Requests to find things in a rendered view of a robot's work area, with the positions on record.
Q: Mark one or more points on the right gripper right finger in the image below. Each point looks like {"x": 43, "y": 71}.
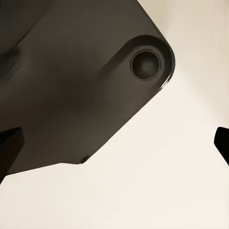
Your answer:
{"x": 221, "y": 141}

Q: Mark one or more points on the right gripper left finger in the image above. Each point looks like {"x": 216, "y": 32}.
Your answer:
{"x": 11, "y": 143}

